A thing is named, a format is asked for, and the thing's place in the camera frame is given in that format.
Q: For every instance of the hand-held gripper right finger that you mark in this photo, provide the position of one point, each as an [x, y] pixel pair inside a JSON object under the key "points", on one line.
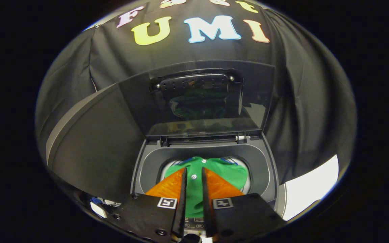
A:
{"points": [[208, 212]]}

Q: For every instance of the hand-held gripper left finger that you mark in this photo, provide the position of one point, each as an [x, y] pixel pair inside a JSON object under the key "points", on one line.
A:
{"points": [[182, 209]]}

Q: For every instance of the green polo shirt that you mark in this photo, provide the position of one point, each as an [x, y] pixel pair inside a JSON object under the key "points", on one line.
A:
{"points": [[228, 172]]}

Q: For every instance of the dark grey washing machine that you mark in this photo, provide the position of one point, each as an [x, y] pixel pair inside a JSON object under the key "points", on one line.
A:
{"points": [[150, 162]]}

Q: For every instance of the dark glass washing machine lid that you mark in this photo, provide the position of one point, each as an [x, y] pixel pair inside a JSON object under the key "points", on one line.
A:
{"points": [[137, 108]]}

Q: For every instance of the white board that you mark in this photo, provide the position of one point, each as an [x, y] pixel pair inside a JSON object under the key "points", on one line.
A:
{"points": [[311, 189]]}

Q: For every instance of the grey cabinet with dark top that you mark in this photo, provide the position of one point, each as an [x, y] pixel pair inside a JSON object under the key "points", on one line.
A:
{"points": [[93, 145]]}

